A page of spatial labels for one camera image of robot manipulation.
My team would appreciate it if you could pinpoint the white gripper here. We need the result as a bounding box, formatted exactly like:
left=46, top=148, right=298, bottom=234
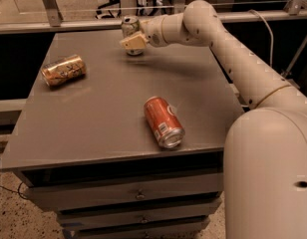
left=120, top=16, right=167, bottom=50

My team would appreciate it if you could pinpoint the white green 7up can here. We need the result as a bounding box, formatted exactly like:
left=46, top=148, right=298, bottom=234
left=121, top=15, right=144, bottom=56

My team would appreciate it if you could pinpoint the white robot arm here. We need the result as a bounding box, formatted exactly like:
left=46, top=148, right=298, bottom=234
left=121, top=0, right=307, bottom=239

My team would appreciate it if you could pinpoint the gold soda can lying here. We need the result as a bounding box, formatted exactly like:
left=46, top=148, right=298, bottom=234
left=41, top=55, right=87, bottom=87

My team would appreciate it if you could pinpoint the red soda can lying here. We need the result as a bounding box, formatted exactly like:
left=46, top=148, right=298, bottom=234
left=144, top=97, right=185, bottom=148

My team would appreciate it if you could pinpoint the grey drawer cabinet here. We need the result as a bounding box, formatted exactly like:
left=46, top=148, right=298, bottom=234
left=0, top=25, right=246, bottom=239

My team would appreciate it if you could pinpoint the top drawer with knob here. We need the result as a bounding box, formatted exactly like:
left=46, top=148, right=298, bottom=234
left=25, top=173, right=223, bottom=211

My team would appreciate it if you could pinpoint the drawer with knob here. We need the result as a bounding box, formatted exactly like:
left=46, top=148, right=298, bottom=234
left=25, top=173, right=223, bottom=211
left=63, top=216, right=209, bottom=239
left=57, top=196, right=221, bottom=231

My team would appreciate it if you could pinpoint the middle drawer with knob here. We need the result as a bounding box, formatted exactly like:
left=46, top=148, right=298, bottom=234
left=57, top=196, right=221, bottom=231

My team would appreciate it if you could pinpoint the bottom drawer with knob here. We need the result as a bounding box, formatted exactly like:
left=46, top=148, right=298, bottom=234
left=63, top=216, right=209, bottom=239

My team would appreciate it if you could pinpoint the metal railing frame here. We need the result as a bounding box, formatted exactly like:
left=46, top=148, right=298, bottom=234
left=0, top=0, right=307, bottom=35

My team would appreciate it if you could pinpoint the white cable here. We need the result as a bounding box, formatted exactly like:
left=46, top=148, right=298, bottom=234
left=248, top=9, right=275, bottom=68

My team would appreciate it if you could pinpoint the black floor cable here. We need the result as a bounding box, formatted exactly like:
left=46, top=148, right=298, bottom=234
left=0, top=181, right=30, bottom=201

